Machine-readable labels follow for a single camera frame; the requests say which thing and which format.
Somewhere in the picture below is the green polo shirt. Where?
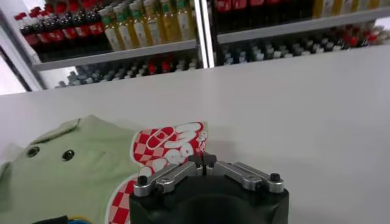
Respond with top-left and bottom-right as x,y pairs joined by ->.
0,114 -> 211,224

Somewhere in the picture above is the black metal pole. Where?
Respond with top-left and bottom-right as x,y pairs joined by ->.
0,45 -> 33,92

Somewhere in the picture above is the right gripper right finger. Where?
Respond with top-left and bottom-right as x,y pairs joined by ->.
203,152 -> 285,194

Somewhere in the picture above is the yellow juice bottle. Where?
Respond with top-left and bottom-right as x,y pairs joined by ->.
175,0 -> 196,41
129,1 -> 152,47
160,0 -> 180,43
99,7 -> 122,52
113,4 -> 137,49
143,0 -> 165,46

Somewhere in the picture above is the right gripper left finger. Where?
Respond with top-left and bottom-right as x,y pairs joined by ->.
133,153 -> 204,198

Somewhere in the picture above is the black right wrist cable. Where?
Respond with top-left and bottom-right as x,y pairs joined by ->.
32,215 -> 92,224

